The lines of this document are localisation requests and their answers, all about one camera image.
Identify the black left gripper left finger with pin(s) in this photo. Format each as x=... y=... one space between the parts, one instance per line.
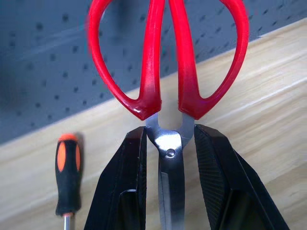
x=120 y=182

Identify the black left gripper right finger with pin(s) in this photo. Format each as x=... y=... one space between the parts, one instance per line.
x=230 y=182

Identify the grey pegboard panel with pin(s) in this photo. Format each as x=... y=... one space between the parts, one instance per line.
x=48 y=48

